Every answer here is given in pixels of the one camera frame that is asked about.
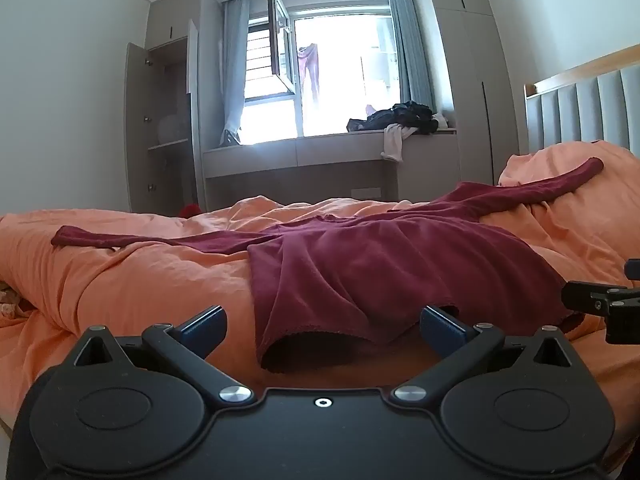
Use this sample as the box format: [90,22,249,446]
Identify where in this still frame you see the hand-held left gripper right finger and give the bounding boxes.
[389,305,576,407]

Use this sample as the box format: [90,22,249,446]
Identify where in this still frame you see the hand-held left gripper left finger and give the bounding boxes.
[74,305,255,407]

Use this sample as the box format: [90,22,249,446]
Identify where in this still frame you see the maroon long-sleeve shirt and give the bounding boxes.
[51,156,606,373]

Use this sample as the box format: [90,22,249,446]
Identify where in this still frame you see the pile of dark clothes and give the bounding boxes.
[346,101,441,135]

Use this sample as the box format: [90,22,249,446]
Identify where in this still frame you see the orange blanket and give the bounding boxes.
[0,140,640,466]

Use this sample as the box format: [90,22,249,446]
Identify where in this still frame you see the grey padded headboard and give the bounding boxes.
[524,42,640,157]

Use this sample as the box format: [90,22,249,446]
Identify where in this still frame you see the white cloth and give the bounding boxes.
[381,124,418,163]

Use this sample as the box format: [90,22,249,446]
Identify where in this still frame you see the floral cloth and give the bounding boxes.
[0,280,23,317]

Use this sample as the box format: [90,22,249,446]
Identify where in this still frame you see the grey window bench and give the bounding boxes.
[202,129,458,211]

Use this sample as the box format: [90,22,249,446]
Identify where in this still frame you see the white bag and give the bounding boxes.
[157,114,190,143]

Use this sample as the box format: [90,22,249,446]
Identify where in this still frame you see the open grey wardrobe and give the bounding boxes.
[124,0,223,213]

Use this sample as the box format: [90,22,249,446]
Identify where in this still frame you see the closed grey wardrobe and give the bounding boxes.
[420,0,521,186]

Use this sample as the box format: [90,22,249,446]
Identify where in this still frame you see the pale blue curtain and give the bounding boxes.
[386,0,435,111]
[220,0,251,147]

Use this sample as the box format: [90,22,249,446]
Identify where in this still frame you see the window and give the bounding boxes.
[242,0,406,143]

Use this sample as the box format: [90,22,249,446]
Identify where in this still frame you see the hanging pink pants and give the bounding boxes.
[297,43,321,108]

